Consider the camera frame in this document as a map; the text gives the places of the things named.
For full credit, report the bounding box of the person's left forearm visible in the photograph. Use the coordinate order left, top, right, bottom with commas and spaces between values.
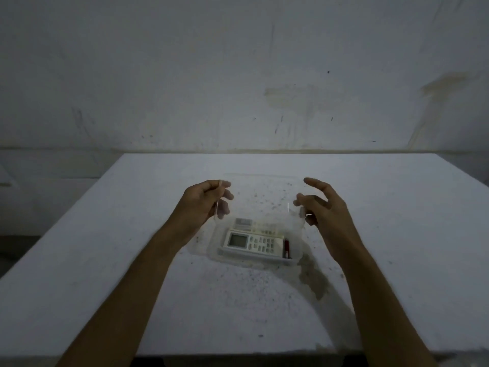
57, 221, 192, 367

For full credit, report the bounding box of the clear plastic container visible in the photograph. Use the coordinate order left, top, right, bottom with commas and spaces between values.
207, 216, 307, 267

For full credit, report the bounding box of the white remote control with screen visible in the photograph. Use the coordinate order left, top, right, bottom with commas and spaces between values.
223, 229, 286, 259

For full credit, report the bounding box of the person's left hand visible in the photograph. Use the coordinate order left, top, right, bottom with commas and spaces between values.
174, 179, 235, 237

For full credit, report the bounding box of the clear plastic lid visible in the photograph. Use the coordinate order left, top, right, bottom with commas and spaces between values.
215, 173, 307, 228

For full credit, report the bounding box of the person's right forearm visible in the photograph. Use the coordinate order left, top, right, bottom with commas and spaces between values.
328, 246, 441, 367

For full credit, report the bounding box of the person's right hand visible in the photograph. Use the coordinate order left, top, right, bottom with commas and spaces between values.
293, 177, 363, 264

